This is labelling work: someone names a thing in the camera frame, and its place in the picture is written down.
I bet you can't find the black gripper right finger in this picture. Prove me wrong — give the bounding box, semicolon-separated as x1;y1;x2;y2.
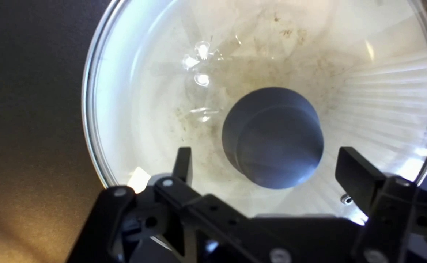
335;146;427;263

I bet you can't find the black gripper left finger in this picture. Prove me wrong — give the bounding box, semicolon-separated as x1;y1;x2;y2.
66;146;254;263

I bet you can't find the glass lid with grey knob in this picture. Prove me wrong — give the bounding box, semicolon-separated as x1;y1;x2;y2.
80;0;427;226

